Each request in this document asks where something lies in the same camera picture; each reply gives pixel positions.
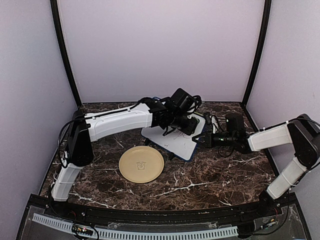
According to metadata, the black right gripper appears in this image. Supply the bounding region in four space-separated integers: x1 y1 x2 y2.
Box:
192 131 236 149

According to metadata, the blue framed whiteboard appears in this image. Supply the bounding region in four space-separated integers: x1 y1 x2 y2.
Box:
140 96 207 161

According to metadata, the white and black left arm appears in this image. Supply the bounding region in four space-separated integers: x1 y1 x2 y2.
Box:
50 94 205 218

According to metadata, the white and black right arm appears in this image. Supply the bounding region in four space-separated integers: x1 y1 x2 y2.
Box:
192 113 320 217

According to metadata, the black whiteboard stand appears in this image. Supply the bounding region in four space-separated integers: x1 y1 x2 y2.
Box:
143 138 176 161

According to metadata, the beige plate with bear drawing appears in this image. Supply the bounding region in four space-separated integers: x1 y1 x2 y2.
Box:
118 146 165 184

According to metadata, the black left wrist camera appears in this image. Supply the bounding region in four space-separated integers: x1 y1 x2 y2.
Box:
171 88 196 111

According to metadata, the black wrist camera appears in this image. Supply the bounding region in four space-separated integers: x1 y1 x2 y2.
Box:
225 113 245 132
171 88 196 111

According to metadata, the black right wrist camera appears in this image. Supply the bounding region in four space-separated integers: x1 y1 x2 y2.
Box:
225 113 245 132

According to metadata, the black front rail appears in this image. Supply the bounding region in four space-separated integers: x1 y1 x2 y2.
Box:
27 193 296 226

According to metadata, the white slotted cable duct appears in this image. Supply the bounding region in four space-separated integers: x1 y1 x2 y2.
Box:
31 213 239 240

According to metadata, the black right frame post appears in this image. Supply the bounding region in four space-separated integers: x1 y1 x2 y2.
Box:
241 0 273 103

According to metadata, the black frame post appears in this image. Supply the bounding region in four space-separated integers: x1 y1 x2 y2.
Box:
50 0 82 108
241 0 273 103

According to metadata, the black left frame post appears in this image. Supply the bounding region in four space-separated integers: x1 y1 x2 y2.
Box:
50 0 82 108

